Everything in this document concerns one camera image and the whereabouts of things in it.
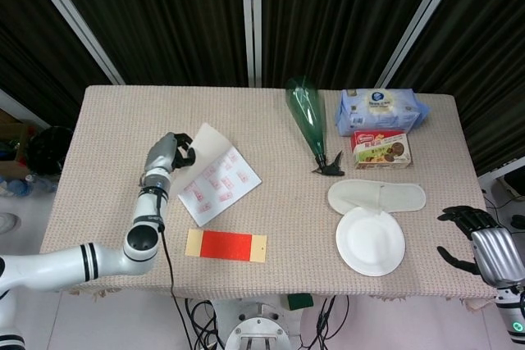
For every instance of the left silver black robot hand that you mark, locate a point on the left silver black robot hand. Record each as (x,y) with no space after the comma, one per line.
(162,153)

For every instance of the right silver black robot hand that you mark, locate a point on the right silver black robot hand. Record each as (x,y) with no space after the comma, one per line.
(496,255)

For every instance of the notebook with yellow cover band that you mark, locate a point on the notebook with yellow cover band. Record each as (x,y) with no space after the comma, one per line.
(221,186)

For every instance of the red and tan bookmark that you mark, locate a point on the red and tan bookmark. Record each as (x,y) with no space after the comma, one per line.
(225,244)

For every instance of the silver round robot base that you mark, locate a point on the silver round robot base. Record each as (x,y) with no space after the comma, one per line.
(258,325)

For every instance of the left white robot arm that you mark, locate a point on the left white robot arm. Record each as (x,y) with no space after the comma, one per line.
(143,210)

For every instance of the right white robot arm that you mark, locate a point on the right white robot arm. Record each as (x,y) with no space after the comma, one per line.
(512,317)

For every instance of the white equipment stand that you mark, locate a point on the white equipment stand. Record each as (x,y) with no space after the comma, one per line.
(504,182)

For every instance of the white disposable slipper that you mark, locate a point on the white disposable slipper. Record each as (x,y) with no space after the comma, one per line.
(402,196)

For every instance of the beige woven tablecloth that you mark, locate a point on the beige woven tablecloth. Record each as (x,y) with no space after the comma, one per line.
(266,210)

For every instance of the clear water bottle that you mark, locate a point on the clear water bottle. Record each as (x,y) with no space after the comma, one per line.
(41,183)

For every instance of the white paper plate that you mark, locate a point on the white paper plate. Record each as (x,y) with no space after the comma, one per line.
(369,243)

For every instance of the black curtain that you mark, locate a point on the black curtain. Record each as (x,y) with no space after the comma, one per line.
(164,18)

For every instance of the brown cardboard box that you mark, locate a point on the brown cardboard box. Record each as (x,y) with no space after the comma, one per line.
(16,153)

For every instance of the blue water bottle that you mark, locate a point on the blue water bottle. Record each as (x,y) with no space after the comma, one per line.
(16,187)

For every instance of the green bottle black spray trigger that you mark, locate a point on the green bottle black spray trigger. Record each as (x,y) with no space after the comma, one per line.
(307,112)

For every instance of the red green biscuit box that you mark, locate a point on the red green biscuit box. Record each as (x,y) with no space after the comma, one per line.
(381,153)

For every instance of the blue tissue pack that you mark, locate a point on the blue tissue pack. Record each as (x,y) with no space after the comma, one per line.
(377,114)

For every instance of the green block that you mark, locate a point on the green block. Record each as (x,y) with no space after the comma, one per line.
(300,301)

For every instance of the white frame rail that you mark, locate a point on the white frame rail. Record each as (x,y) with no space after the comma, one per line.
(24,106)

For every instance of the white metal frame post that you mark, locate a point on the white metal frame post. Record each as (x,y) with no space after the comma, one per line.
(422,18)
(252,18)
(74,18)

